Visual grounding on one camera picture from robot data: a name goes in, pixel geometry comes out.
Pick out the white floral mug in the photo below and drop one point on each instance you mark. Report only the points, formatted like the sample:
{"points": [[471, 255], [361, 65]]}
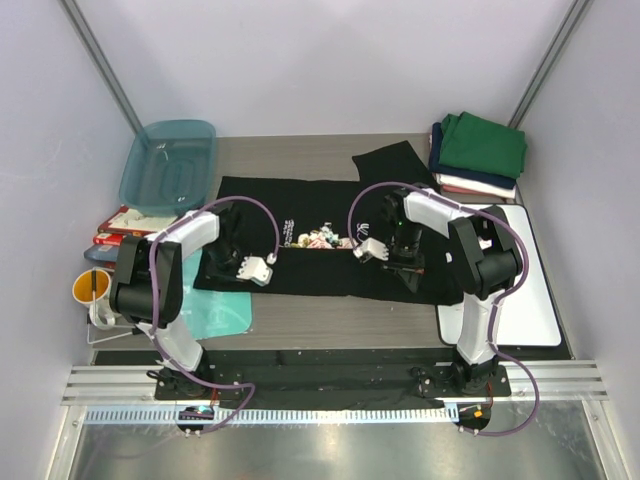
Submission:
{"points": [[100, 313]]}

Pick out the left aluminium corner post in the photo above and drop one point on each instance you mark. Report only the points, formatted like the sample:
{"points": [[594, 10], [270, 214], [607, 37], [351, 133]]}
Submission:
{"points": [[100, 61]]}

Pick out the blue grey book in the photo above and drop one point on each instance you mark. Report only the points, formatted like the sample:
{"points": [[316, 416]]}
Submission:
{"points": [[102, 253]]}

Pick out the aluminium corner post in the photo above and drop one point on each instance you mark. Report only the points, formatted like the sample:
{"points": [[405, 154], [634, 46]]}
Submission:
{"points": [[576, 13], [100, 61]]}

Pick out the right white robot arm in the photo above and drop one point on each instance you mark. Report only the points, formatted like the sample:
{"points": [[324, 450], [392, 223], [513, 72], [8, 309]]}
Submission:
{"points": [[488, 261]]}

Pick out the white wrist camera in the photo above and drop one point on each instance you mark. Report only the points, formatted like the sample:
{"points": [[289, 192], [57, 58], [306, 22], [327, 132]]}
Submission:
{"points": [[257, 269], [371, 249]]}

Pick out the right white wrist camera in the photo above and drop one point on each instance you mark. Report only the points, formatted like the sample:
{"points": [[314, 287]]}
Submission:
{"points": [[371, 249]]}

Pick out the white folded t shirt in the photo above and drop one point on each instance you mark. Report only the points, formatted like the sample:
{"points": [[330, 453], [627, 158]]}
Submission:
{"points": [[454, 183]]}

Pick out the teal plastic bin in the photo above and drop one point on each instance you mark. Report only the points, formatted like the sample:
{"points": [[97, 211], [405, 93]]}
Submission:
{"points": [[170, 167]]}

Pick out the black floral t shirt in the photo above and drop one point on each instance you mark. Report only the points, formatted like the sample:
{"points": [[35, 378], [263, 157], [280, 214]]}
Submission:
{"points": [[288, 210]]}

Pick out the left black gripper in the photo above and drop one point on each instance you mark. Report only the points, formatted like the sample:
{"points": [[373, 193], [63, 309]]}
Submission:
{"points": [[214, 273]]}

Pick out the aluminium rail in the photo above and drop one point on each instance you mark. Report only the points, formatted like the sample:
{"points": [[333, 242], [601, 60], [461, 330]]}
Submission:
{"points": [[544, 380]]}

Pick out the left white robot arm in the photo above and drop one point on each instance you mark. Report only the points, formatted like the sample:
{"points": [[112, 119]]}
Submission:
{"points": [[147, 286]]}

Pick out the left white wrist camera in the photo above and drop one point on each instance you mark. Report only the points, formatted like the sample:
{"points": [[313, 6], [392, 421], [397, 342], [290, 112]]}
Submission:
{"points": [[257, 269]]}

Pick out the white whiteboard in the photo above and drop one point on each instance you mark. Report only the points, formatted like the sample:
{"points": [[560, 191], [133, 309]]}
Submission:
{"points": [[527, 317]]}

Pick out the white slotted cable duct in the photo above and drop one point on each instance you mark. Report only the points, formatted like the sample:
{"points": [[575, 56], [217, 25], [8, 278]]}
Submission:
{"points": [[184, 415]]}

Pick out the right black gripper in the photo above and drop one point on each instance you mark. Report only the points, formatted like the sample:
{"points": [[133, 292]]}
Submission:
{"points": [[410, 272]]}

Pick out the right aluminium corner post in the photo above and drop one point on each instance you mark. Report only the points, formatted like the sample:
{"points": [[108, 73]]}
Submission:
{"points": [[576, 13]]}

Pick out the green folded t shirt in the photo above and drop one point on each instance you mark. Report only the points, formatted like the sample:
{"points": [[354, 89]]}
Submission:
{"points": [[474, 143]]}

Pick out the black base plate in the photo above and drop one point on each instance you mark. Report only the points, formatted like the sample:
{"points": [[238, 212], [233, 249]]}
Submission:
{"points": [[334, 380]]}

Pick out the yellow mug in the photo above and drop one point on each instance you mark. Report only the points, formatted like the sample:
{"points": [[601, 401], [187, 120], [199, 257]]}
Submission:
{"points": [[91, 285]]}

